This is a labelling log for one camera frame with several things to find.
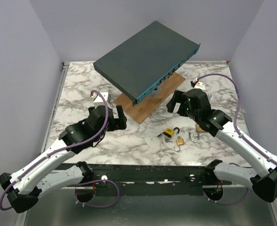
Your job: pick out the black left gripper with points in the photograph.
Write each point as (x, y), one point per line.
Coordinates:
(119, 123)

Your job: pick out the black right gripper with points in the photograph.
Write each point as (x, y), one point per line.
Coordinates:
(177, 97)

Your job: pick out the yellow padlock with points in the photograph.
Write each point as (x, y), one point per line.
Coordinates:
(170, 132)

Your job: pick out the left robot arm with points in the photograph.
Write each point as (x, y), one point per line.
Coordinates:
(24, 188)

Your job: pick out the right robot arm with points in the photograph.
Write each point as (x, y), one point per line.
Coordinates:
(262, 177)

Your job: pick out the wooden board stand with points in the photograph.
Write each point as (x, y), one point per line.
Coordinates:
(146, 107)

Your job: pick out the large brass padlock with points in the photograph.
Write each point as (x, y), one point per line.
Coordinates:
(195, 136)

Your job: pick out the small brass padlock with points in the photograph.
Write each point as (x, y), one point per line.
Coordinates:
(179, 143)

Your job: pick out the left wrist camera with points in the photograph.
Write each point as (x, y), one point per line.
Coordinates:
(98, 101)

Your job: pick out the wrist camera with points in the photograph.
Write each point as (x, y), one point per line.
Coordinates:
(196, 84)
(98, 101)

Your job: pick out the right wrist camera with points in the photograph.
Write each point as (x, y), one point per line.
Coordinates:
(196, 84)

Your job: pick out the dark network switch box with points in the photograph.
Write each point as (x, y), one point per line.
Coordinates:
(141, 63)

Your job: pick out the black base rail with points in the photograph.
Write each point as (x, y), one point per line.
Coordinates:
(144, 180)

